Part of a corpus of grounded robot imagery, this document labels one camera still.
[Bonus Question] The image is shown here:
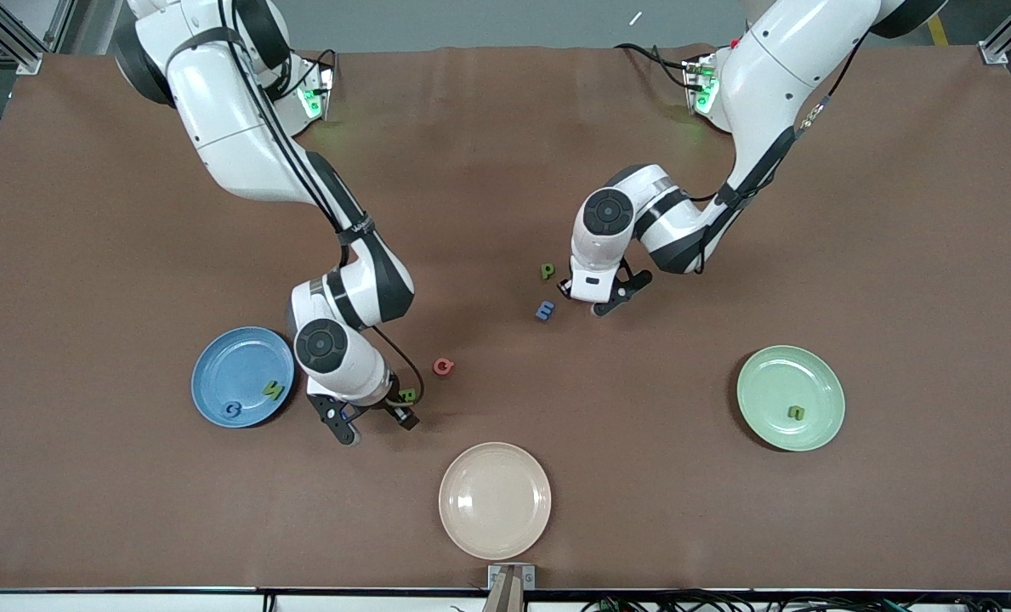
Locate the black left arm base cable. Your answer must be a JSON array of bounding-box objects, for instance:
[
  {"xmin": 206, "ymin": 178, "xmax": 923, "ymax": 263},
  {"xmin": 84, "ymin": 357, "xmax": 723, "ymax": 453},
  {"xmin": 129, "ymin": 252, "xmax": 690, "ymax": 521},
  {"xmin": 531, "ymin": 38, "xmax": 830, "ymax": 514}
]
[{"xmin": 614, "ymin": 42, "xmax": 703, "ymax": 91}]

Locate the brown table mat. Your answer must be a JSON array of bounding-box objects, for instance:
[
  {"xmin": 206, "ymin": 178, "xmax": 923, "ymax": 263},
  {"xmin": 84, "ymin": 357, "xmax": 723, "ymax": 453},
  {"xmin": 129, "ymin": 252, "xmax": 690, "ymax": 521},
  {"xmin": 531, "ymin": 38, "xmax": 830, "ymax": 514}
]
[{"xmin": 0, "ymin": 44, "xmax": 1011, "ymax": 592}]

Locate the black cable bundle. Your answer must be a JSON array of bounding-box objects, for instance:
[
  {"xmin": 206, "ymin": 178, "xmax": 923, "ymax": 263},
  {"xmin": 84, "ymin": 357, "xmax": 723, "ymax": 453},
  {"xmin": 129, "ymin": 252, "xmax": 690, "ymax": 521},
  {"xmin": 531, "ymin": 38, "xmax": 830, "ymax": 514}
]
[{"xmin": 580, "ymin": 588, "xmax": 1011, "ymax": 612}]

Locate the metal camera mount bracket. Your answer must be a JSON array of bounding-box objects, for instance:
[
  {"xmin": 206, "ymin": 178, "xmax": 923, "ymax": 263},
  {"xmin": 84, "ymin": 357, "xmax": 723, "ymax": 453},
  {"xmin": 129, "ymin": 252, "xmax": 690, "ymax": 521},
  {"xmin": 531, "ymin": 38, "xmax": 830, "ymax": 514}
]
[{"xmin": 484, "ymin": 564, "xmax": 537, "ymax": 612}]

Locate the black arm base cable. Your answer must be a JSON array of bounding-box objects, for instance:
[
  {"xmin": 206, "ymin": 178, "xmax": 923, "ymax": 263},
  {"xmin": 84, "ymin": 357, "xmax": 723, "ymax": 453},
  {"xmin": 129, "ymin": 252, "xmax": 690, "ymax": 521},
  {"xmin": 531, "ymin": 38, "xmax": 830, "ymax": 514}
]
[
  {"xmin": 614, "ymin": 42, "xmax": 703, "ymax": 91},
  {"xmin": 299, "ymin": 48, "xmax": 338, "ymax": 86}
]

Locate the blue plate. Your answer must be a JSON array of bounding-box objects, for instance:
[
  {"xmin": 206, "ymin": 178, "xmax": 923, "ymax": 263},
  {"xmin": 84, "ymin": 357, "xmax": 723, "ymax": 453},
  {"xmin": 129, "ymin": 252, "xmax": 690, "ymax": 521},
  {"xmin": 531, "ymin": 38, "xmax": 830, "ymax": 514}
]
[{"xmin": 190, "ymin": 326, "xmax": 296, "ymax": 429}]

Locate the black right arm base cable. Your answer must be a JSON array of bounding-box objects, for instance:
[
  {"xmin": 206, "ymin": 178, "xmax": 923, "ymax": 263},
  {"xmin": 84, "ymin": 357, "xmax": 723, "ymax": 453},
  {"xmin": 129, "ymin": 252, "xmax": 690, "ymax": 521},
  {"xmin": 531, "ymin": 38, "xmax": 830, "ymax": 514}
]
[{"xmin": 299, "ymin": 48, "xmax": 338, "ymax": 86}]

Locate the beige plate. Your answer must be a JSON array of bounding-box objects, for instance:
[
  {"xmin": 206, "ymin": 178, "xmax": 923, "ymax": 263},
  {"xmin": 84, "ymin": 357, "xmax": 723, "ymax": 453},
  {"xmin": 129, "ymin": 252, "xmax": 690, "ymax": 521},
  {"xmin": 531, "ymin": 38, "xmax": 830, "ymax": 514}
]
[{"xmin": 438, "ymin": 441, "xmax": 553, "ymax": 561}]

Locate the white table edge rail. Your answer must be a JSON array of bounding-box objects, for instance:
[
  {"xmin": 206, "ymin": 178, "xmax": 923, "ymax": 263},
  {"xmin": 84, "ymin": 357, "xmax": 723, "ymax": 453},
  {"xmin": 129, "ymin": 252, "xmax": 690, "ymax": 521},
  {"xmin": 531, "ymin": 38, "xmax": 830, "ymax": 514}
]
[{"xmin": 0, "ymin": 590, "xmax": 1011, "ymax": 612}]

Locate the green plate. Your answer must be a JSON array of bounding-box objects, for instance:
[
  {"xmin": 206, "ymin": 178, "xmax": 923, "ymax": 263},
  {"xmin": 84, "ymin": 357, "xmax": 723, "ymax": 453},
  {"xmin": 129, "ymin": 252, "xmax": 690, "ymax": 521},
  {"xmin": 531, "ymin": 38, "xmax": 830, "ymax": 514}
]
[{"xmin": 736, "ymin": 344, "xmax": 847, "ymax": 452}]

